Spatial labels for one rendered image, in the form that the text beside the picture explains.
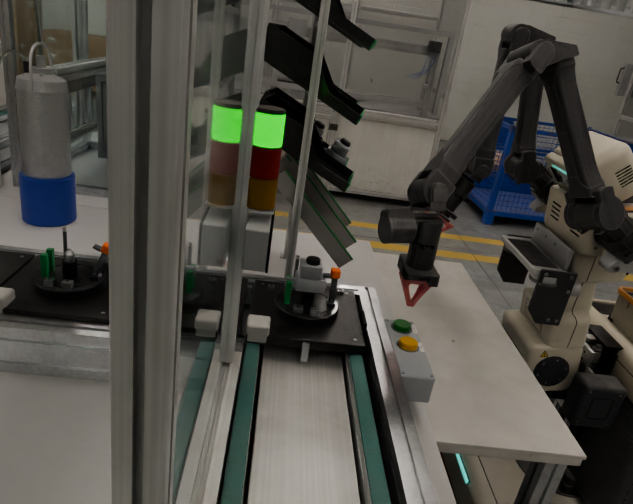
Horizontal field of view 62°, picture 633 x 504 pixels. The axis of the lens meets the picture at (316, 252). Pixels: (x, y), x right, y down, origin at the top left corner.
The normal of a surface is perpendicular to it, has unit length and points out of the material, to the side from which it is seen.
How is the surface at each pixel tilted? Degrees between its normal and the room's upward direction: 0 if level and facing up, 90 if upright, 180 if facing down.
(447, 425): 0
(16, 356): 90
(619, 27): 90
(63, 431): 0
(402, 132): 90
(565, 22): 90
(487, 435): 0
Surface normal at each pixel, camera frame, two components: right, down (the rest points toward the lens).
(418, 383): 0.04, 0.40
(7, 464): 0.15, -0.91
